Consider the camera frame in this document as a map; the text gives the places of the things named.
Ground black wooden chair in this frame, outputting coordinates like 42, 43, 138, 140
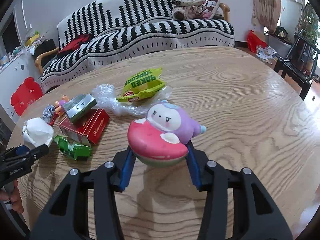
274, 33, 319, 100

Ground patterned curtain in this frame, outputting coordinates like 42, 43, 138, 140
255, 0, 281, 33

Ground red bag on floor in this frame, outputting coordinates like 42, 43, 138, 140
247, 30, 267, 53

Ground plush toys on sofa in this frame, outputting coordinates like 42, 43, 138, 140
171, 0, 220, 21

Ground foil candy wrapper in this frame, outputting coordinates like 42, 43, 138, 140
42, 105, 55, 124

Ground torn dark green box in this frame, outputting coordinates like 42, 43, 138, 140
53, 135, 92, 161

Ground red bear-shaped stool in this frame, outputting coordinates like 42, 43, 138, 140
10, 77, 43, 116

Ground red cardboard box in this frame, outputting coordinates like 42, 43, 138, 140
59, 109, 110, 146

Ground green popcorn snack bag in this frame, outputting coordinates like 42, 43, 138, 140
117, 68, 165, 102

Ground small pink doll toy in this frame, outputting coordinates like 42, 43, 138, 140
49, 95, 70, 126

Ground clear bubble wrap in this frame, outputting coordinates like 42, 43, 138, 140
92, 83, 173, 117

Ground left hand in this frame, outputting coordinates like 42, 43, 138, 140
0, 179, 24, 214

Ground white paper ball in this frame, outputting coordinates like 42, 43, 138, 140
22, 118, 54, 150

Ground potted green plant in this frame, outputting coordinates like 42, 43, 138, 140
295, 0, 319, 48

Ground black white striped sofa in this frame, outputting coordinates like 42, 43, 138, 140
41, 0, 235, 92

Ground silver foil box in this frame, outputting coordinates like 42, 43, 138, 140
63, 94, 97, 123

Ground red garment on sofa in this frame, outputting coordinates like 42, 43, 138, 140
57, 34, 93, 59

